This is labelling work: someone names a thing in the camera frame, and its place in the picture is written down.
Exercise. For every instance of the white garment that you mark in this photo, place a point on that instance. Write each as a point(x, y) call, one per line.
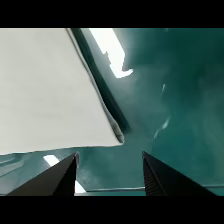
point(46, 90)

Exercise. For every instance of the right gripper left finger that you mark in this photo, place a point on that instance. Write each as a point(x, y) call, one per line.
point(55, 180)

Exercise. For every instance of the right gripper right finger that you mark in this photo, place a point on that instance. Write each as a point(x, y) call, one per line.
point(163, 180)

